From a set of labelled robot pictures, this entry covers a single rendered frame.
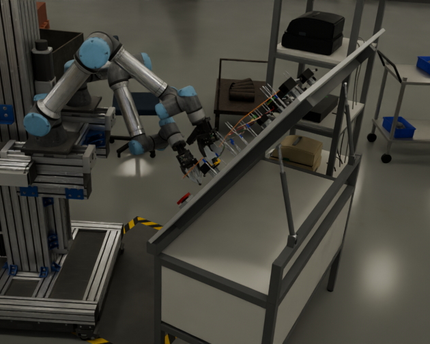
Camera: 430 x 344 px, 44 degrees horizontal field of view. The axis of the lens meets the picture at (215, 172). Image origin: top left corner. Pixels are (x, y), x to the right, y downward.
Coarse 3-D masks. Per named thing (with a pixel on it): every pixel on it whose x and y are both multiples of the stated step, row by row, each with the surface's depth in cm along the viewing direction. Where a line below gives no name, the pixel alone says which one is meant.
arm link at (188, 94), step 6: (180, 90) 230; (186, 90) 229; (192, 90) 230; (180, 96) 231; (186, 96) 229; (192, 96) 230; (180, 102) 230; (186, 102) 230; (192, 102) 230; (198, 102) 232; (186, 108) 231; (192, 108) 231; (198, 108) 231
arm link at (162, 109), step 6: (168, 96) 237; (174, 96) 239; (162, 102) 233; (168, 102) 232; (174, 102) 231; (156, 108) 233; (162, 108) 232; (168, 108) 231; (174, 108) 231; (180, 108) 231; (162, 114) 233; (168, 114) 233; (174, 114) 234
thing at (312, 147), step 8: (288, 136) 353; (296, 136) 350; (288, 144) 338; (296, 144) 338; (304, 144) 340; (312, 144) 341; (320, 144) 343; (272, 152) 350; (288, 152) 337; (296, 152) 334; (304, 152) 332; (312, 152) 331; (320, 152) 346; (288, 160) 339; (296, 160) 337; (304, 160) 334; (312, 160) 332; (320, 160) 350; (304, 168) 336; (312, 168) 335
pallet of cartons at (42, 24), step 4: (40, 4) 832; (44, 4) 844; (40, 8) 823; (44, 8) 845; (40, 12) 823; (44, 12) 846; (40, 16) 823; (44, 16) 846; (40, 20) 822; (44, 20) 847; (48, 20) 862; (40, 24) 822; (44, 24) 842; (48, 24) 862; (40, 28) 814; (44, 28) 835; (48, 28) 862
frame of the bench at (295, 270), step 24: (336, 216) 283; (312, 240) 257; (168, 264) 239; (336, 264) 334; (216, 288) 230; (240, 288) 225; (288, 288) 229; (192, 336) 253; (264, 336) 228; (288, 336) 258
